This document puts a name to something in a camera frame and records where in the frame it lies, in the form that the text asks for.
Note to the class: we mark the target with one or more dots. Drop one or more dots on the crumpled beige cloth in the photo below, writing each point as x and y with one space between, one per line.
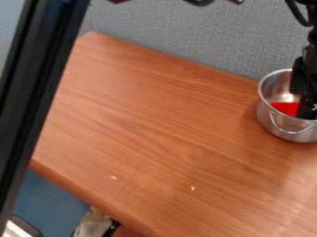
93 225

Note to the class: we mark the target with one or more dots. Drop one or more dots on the metal pot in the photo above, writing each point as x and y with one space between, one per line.
282 125

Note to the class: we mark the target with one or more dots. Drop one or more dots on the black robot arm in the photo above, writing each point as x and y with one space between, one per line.
37 56

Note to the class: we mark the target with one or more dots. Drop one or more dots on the white object at corner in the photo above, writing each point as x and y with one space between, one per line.
14 231

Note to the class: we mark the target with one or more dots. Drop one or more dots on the red plastic block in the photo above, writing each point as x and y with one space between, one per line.
286 108

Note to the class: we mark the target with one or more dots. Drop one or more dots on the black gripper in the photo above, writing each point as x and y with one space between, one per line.
303 80

